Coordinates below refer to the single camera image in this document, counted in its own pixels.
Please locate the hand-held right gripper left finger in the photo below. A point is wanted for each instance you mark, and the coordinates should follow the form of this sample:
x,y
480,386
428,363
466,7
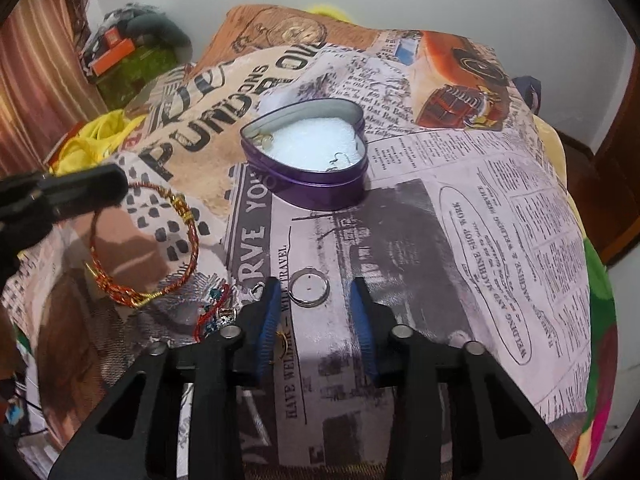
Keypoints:
x,y
265,317

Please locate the brown striped curtain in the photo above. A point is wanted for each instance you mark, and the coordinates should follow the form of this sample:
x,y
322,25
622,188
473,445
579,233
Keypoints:
x,y
35,75

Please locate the newspaper print bedsheet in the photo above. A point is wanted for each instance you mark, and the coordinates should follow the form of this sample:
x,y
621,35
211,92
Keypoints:
x,y
425,240

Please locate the grey stuffed cushion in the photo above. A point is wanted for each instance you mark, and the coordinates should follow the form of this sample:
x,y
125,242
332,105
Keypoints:
x,y
150,22

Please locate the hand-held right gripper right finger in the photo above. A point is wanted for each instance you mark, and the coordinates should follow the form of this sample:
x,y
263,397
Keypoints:
x,y
361,327

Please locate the small gold earring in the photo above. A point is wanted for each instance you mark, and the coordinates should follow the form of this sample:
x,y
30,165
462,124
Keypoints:
x,y
282,342

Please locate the orange and black box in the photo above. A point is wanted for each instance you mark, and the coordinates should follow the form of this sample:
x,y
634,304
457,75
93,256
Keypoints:
x,y
112,50

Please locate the red and gold bangle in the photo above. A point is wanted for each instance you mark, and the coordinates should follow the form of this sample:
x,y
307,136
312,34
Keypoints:
x,y
187,215

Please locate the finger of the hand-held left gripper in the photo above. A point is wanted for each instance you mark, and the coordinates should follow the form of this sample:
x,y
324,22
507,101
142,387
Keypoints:
x,y
85,191

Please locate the yellow cloth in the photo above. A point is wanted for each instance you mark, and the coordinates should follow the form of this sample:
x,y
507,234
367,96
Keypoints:
x,y
92,135

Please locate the hook earring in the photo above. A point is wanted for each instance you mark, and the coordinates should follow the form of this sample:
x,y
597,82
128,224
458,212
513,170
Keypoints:
x,y
342,160

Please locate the purple heart-shaped tin box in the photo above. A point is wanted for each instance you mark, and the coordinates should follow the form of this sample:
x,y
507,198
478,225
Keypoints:
x,y
310,157

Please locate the dark wooden furniture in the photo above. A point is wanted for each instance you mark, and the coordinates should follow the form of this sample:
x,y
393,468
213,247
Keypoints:
x,y
607,180

